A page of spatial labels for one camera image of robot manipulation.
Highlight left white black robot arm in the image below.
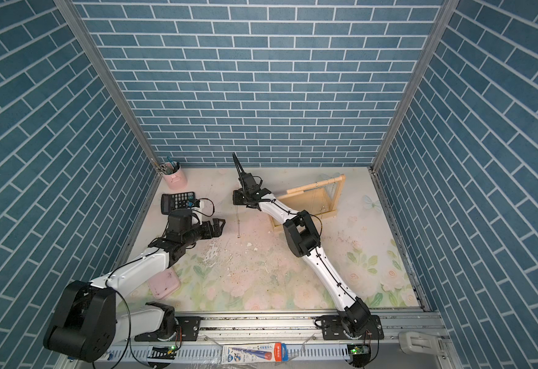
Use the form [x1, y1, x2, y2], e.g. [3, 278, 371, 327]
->
[43, 209, 226, 363]

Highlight wooden jewelry display stand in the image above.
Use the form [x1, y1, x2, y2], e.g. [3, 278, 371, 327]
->
[278, 174, 346, 219]

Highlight black desk calculator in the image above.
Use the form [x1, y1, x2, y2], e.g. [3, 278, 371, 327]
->
[161, 192, 197, 215]

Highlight pink pen holder cup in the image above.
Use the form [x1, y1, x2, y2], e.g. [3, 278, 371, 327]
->
[162, 169, 188, 191]

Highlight pens in pink cup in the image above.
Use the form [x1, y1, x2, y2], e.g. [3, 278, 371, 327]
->
[157, 160, 181, 175]

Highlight red blue packaged box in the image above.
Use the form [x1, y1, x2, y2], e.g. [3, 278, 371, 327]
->
[221, 342, 290, 364]

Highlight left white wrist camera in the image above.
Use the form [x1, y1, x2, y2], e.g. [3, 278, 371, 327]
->
[191, 198, 215, 224]

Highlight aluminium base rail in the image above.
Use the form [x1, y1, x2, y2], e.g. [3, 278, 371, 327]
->
[58, 309, 462, 368]

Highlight white plastic bracket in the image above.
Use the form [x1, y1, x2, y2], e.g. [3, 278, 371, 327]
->
[398, 331, 444, 356]

